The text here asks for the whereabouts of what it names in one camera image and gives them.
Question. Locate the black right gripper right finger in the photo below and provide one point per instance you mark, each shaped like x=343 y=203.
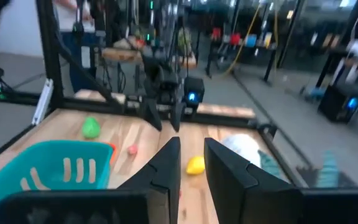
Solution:
x=228 y=174

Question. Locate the black aluminium table frame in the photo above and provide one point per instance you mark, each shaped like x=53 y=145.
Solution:
x=50 y=46

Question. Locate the green snake plant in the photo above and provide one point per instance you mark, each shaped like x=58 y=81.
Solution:
x=269 y=166

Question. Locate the black frame clamp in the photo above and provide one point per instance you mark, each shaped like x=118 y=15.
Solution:
x=267 y=129

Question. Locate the white rolled towel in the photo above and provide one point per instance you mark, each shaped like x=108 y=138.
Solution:
x=241 y=146

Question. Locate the blue storage bin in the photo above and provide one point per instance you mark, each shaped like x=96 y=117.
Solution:
x=251 y=40

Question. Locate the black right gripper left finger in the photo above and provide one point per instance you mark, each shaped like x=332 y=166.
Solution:
x=163 y=174

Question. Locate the red storage bin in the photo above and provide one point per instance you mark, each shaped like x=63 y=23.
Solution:
x=216 y=33
x=235 y=39

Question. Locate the small pink toy fruit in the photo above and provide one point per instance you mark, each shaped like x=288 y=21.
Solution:
x=132 y=149

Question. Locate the black background desk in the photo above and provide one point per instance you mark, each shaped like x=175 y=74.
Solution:
x=244 y=49

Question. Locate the wooden background table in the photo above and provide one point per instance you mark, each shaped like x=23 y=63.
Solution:
x=120 y=54

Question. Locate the yellow toy lemon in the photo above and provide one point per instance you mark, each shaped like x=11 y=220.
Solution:
x=195 y=165

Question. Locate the person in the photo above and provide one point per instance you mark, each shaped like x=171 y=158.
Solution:
x=82 y=46

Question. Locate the bright green round toy fruit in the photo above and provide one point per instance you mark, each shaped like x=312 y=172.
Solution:
x=91 y=127

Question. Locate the yellow cup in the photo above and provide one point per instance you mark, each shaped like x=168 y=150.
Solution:
x=268 y=39

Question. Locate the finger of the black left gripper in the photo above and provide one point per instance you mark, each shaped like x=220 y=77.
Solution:
x=153 y=113
x=177 y=116

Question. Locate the silver aluminium extrusion piece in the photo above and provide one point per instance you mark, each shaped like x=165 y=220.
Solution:
x=43 y=99

